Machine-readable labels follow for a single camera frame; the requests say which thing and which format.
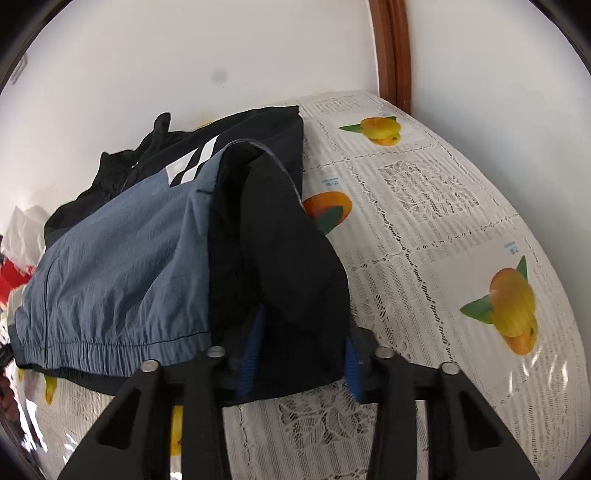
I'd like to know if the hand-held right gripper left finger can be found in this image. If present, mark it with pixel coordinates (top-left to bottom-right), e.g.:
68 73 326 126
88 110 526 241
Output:
58 307 266 480

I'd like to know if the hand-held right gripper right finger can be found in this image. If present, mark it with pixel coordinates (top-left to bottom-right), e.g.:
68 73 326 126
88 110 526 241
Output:
344 329 541 480

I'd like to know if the black white blue jacket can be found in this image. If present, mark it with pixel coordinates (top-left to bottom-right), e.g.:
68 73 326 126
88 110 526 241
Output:
9 105 349 400

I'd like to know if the fruit print tablecloth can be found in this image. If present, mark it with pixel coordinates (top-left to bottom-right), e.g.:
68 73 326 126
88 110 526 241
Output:
18 90 589 480

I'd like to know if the red paper bag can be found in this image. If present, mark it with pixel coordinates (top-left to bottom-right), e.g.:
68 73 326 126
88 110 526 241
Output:
0 258 38 301

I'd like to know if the white plastic shopping bag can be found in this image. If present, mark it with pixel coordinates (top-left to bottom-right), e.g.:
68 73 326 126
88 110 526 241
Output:
0 205 51 268

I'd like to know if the brown wooden door frame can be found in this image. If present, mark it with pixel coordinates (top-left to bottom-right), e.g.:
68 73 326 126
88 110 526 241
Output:
369 0 414 116

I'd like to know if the white wall light switch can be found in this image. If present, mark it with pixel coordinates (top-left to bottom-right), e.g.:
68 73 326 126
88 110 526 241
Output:
9 53 31 86

